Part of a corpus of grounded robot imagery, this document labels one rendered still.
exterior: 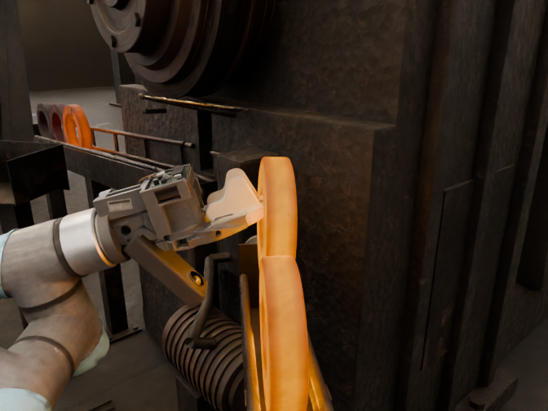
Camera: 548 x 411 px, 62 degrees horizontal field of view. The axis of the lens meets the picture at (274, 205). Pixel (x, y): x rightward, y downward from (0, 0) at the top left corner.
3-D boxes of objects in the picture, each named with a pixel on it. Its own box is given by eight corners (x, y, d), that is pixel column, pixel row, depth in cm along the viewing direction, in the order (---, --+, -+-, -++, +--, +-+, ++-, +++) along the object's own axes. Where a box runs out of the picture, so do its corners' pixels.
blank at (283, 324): (285, 246, 53) (257, 248, 53) (307, 270, 38) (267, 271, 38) (289, 377, 54) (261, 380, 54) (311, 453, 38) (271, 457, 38)
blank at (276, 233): (282, 150, 63) (258, 150, 62) (300, 167, 48) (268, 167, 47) (279, 258, 66) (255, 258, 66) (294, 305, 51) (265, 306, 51)
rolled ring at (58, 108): (60, 103, 160) (70, 103, 162) (46, 103, 174) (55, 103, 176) (70, 156, 165) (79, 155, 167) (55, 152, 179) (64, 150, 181)
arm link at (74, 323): (31, 407, 54) (-14, 333, 50) (69, 346, 65) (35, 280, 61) (92, 393, 54) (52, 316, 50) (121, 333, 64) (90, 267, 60)
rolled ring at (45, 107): (45, 102, 174) (55, 101, 176) (33, 103, 188) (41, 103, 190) (55, 150, 179) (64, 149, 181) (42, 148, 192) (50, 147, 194)
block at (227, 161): (259, 253, 100) (258, 144, 92) (284, 266, 94) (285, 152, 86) (218, 267, 94) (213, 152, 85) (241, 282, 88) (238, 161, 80)
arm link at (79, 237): (79, 287, 53) (98, 255, 61) (117, 276, 53) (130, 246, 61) (51, 230, 50) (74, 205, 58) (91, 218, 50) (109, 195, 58)
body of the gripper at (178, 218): (191, 178, 50) (84, 209, 50) (214, 246, 53) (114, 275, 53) (195, 161, 57) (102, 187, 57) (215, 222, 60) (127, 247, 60)
